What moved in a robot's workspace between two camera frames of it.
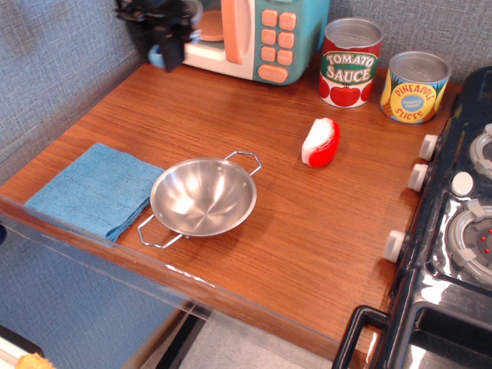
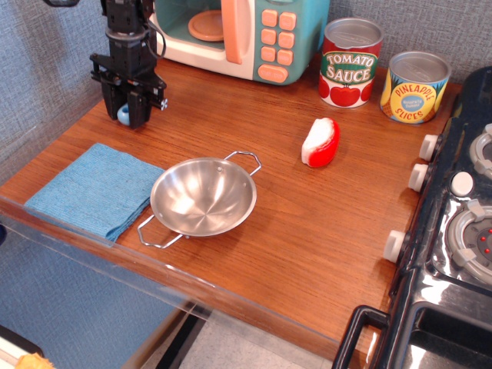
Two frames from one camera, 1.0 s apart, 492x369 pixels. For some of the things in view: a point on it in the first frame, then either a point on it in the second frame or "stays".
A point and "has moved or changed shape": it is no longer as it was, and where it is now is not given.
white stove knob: (417, 175) stays
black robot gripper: (178, 18) → (129, 78)
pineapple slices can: (413, 87) stays
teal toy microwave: (277, 41) stays
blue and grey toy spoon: (155, 57) has moved or changed shape
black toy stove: (440, 313) stays
